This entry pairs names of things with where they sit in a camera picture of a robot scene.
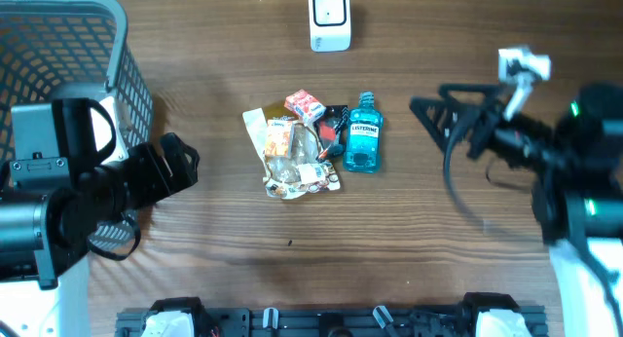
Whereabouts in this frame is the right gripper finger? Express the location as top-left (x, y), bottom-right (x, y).
top-left (438, 83), bottom-right (505, 99)
top-left (410, 97), bottom-right (480, 152)

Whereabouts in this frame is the blue mouthwash bottle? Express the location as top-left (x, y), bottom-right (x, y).
top-left (343, 92), bottom-right (384, 173)

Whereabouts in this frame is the red small packet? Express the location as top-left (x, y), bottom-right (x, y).
top-left (314, 105), bottom-right (349, 162)

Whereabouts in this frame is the orange small box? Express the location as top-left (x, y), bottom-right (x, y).
top-left (264, 120), bottom-right (294, 158)

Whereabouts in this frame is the beige snack pouch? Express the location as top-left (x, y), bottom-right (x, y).
top-left (242, 102), bottom-right (341, 201)

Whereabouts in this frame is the red white tissue pack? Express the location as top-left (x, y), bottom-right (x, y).
top-left (284, 90), bottom-right (326, 126)

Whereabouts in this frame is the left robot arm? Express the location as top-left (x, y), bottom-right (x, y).
top-left (1, 98), bottom-right (200, 336)

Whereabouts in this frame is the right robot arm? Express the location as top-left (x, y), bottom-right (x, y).
top-left (410, 83), bottom-right (622, 336)

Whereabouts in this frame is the white barcode scanner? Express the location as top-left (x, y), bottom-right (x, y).
top-left (308, 0), bottom-right (351, 53)

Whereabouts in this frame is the grey plastic shopping basket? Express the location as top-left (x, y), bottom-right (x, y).
top-left (0, 0), bottom-right (155, 253)

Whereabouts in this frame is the left black cable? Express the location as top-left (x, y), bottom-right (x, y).
top-left (87, 212), bottom-right (143, 260)

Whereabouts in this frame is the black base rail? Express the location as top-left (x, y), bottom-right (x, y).
top-left (115, 292), bottom-right (549, 337)

